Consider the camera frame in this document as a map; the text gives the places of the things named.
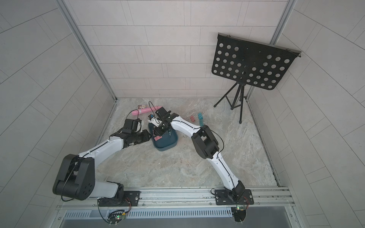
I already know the pink plastic tube case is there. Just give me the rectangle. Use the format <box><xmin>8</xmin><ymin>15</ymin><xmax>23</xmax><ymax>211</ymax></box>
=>
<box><xmin>132</xmin><ymin>106</ymin><xmax>161</xmax><ymax>116</ymax></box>

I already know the black perforated music stand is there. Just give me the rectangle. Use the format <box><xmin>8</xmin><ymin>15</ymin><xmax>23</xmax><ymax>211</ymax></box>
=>
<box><xmin>211</xmin><ymin>33</ymin><xmax>301</xmax><ymax>109</ymax></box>

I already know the colourful printed card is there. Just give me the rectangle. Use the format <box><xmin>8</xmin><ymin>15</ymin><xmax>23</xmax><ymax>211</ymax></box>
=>
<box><xmin>137</xmin><ymin>104</ymin><xmax>148</xmax><ymax>109</ymax></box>

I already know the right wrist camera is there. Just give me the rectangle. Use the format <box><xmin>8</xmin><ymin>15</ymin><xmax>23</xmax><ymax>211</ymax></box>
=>
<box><xmin>147</xmin><ymin>110</ymin><xmax>171</xmax><ymax>127</ymax></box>

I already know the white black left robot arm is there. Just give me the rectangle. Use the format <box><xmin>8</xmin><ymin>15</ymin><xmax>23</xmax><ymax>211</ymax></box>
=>
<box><xmin>52</xmin><ymin>130</ymin><xmax>151</xmax><ymax>204</ymax></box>

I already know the aluminium rail frame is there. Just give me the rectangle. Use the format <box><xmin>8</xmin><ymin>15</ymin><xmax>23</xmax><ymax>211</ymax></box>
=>
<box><xmin>57</xmin><ymin>186</ymin><xmax>295</xmax><ymax>210</ymax></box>

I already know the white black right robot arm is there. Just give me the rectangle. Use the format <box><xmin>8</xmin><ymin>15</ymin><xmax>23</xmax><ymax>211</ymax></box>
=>
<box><xmin>149</xmin><ymin>116</ymin><xmax>245</xmax><ymax>201</ymax></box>

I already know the teal plastic storage box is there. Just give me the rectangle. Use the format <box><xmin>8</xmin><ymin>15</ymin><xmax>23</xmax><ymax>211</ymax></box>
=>
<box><xmin>148</xmin><ymin>123</ymin><xmax>178</xmax><ymax>152</ymax></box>

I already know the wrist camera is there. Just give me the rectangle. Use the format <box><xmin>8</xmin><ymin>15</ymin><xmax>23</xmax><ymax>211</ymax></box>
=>
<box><xmin>147</xmin><ymin>110</ymin><xmax>171</xmax><ymax>127</ymax></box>
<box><xmin>122</xmin><ymin>118</ymin><xmax>142</xmax><ymax>134</ymax></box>

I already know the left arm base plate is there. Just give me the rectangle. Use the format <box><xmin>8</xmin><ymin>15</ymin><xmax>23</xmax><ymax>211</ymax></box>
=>
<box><xmin>98</xmin><ymin>191</ymin><xmax>141</xmax><ymax>207</ymax></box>

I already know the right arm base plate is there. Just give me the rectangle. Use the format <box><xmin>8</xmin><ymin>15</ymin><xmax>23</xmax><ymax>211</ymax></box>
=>
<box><xmin>211</xmin><ymin>189</ymin><xmax>254</xmax><ymax>206</ymax></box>

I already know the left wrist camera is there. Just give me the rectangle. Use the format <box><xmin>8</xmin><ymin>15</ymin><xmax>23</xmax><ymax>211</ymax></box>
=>
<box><xmin>122</xmin><ymin>118</ymin><xmax>142</xmax><ymax>134</ymax></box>

